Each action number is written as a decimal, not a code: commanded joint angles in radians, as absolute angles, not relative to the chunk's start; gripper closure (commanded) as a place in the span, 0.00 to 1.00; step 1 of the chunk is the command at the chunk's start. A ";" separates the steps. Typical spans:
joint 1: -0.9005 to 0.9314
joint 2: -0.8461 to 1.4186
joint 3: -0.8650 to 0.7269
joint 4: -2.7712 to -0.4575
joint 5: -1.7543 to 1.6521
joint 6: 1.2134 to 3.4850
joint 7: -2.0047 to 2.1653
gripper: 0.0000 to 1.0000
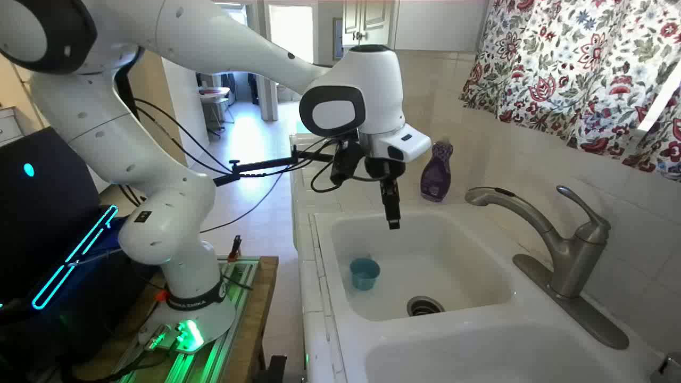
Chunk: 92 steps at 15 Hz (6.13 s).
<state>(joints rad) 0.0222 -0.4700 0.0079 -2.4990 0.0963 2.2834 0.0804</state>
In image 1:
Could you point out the white double kitchen sink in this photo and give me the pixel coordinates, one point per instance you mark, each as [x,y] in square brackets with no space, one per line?
[497,325]

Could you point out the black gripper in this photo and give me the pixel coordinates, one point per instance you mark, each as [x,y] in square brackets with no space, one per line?
[350,154]

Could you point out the floral patterned curtain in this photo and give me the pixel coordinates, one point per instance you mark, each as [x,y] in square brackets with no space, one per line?
[593,74]

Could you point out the white wall cabinet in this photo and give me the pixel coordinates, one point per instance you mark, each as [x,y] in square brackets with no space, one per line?
[448,27]

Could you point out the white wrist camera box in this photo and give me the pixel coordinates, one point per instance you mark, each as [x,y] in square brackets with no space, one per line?
[401,146]

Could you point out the metal sink drain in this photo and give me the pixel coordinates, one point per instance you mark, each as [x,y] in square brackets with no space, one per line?
[422,305]

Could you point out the purple soap bottle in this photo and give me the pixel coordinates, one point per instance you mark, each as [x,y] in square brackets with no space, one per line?
[436,174]

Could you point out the blue plastic cup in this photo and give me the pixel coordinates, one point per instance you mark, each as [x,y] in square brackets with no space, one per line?
[365,274]

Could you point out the black laptop with blue lights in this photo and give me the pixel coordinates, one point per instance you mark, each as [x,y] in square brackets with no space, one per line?
[64,282]

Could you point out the brushed metal sink faucet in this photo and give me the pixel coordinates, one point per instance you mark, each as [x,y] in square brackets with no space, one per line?
[571,258]

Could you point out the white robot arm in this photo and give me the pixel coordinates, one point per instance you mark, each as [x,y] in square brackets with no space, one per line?
[73,52]

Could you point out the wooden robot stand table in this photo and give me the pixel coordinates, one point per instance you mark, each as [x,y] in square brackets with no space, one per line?
[155,345]

